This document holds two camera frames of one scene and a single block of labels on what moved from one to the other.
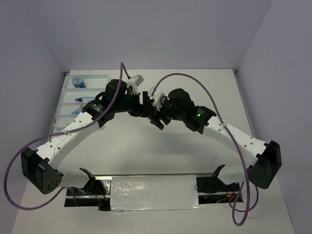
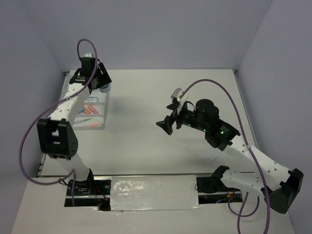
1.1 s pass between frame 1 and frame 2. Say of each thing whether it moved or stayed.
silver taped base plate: stayed
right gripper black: moved
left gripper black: moved
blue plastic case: stayed
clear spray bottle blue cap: stayed
